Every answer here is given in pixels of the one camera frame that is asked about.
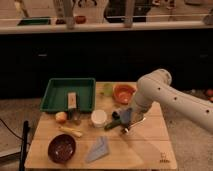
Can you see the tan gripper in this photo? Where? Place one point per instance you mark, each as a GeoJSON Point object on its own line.
{"type": "Point", "coordinates": [136, 116]}

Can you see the blue sponge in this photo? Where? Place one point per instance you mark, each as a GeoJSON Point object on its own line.
{"type": "Point", "coordinates": [125, 116]}

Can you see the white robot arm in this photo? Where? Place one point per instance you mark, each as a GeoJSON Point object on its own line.
{"type": "Point", "coordinates": [156, 86]}

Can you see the orange red bowl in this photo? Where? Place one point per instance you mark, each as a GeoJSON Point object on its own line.
{"type": "Point", "coordinates": [122, 93]}

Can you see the dark maroon bowl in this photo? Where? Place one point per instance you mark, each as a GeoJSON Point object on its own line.
{"type": "Point", "coordinates": [61, 148]}

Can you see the green cucumber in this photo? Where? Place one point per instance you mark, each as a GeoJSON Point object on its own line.
{"type": "Point", "coordinates": [112, 124]}

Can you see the black round knob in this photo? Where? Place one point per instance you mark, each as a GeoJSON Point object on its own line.
{"type": "Point", "coordinates": [115, 115]}

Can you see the white round container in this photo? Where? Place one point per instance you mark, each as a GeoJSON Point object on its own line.
{"type": "Point", "coordinates": [99, 118]}

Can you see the light green cup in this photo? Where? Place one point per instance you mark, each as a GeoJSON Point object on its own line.
{"type": "Point", "coordinates": [107, 89]}

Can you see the light blue folded cloth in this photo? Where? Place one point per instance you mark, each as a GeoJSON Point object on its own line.
{"type": "Point", "coordinates": [98, 150]}

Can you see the small dark green object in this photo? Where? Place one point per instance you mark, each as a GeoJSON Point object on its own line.
{"type": "Point", "coordinates": [74, 115]}

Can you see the tan block in tray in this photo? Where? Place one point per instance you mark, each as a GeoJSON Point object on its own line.
{"type": "Point", "coordinates": [72, 100]}

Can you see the yellow banana piece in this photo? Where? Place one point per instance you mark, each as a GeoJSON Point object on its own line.
{"type": "Point", "coordinates": [71, 131]}

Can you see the small orange fruit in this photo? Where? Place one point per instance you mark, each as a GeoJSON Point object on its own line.
{"type": "Point", "coordinates": [61, 117]}

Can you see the black stand left of table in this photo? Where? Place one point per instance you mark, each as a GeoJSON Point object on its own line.
{"type": "Point", "coordinates": [24, 142]}

